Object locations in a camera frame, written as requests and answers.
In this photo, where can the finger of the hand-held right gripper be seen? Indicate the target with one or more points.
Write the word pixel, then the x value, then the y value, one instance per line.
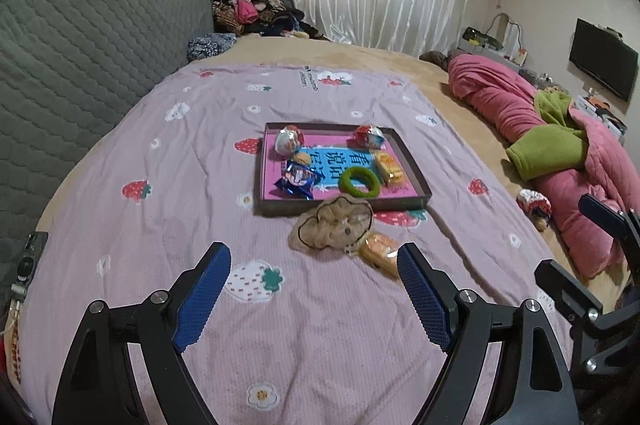
pixel 600 209
pixel 570 285

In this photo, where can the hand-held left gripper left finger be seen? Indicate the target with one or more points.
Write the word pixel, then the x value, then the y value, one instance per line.
pixel 202 295

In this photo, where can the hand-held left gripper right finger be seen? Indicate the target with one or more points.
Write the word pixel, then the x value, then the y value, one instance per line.
pixel 425 297

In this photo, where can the orange snack packet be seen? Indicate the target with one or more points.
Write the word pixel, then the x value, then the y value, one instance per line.
pixel 377 250

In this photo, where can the brown shallow tray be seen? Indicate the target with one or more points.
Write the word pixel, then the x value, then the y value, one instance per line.
pixel 259 205

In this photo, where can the yellow cake packet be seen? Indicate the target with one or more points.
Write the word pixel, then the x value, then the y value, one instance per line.
pixel 389 167

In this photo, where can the blue cookie packet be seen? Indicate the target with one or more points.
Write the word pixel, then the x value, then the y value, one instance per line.
pixel 297 180

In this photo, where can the small round tan pastry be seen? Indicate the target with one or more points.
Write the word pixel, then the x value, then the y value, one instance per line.
pixel 302 159

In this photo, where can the small patterned plush toy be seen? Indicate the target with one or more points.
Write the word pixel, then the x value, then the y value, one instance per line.
pixel 534 205

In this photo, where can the purple strawberry print blanket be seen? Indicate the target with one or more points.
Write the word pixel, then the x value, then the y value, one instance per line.
pixel 175 230

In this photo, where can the green fleece blanket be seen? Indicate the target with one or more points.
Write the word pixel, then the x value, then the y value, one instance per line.
pixel 542 150

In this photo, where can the white storage cabinet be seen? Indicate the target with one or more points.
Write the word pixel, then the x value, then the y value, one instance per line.
pixel 600 110

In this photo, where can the beige scrunchie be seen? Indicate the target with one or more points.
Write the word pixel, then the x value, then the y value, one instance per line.
pixel 330 225

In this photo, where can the pink quilt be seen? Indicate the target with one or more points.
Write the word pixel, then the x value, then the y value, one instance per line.
pixel 492 97

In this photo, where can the foil egg toy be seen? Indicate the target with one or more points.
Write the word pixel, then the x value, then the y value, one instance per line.
pixel 369 137
pixel 289 139

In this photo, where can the yellow red printed bag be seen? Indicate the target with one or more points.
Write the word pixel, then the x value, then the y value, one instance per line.
pixel 11 350

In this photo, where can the arched vanity mirror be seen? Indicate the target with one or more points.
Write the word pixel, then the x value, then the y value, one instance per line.
pixel 500 32

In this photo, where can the cluttered dressing table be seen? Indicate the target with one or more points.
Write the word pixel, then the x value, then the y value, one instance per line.
pixel 480 40

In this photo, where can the dark brown fuzzy object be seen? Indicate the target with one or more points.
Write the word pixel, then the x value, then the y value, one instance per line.
pixel 435 57

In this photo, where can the blue patterned cloth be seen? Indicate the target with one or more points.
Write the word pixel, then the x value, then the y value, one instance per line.
pixel 210 46

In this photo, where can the grey quilted headboard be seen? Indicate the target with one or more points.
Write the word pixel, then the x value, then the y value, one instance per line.
pixel 90 55

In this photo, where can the black wall television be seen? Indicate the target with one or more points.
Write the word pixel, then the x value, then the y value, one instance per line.
pixel 602 57

